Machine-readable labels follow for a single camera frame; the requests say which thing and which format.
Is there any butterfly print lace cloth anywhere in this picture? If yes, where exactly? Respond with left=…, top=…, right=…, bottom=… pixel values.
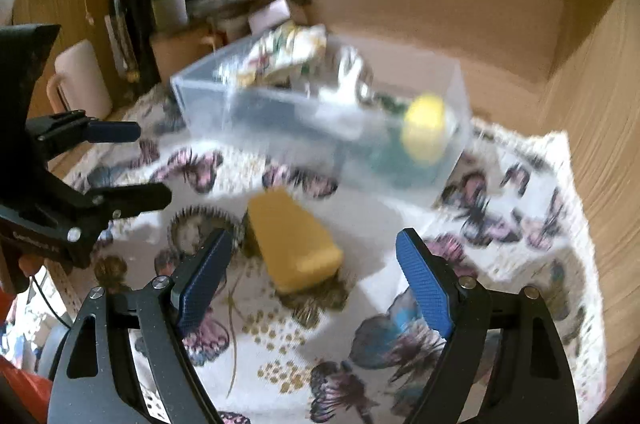
left=40, top=89, right=606, bottom=423

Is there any dark wine bottle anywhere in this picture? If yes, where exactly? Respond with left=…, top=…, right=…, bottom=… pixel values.
left=111, top=0, right=160, bottom=96

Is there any white drawstring cloth bag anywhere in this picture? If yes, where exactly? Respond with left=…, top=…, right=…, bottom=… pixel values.
left=318, top=43, right=373, bottom=106

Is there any yellow rectangular sponge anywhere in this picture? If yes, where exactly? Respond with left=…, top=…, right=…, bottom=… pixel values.
left=247, top=189, right=344, bottom=295

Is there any left hand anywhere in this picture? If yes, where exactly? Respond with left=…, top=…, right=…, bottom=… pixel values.
left=10, top=255, right=44, bottom=295

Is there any small white box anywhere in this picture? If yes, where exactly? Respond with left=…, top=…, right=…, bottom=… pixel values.
left=248, top=0, right=291, bottom=35

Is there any yellow ball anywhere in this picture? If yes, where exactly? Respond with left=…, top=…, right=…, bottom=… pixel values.
left=400, top=94, right=448, bottom=164

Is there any beige mug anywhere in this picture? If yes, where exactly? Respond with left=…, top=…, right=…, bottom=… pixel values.
left=46, top=39, right=113, bottom=119

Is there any clear plastic storage box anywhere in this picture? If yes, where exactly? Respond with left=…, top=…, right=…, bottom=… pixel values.
left=171, top=35, right=471, bottom=207

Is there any floral print cloth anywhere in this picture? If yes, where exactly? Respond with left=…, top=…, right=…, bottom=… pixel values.
left=213, top=22, right=328, bottom=88

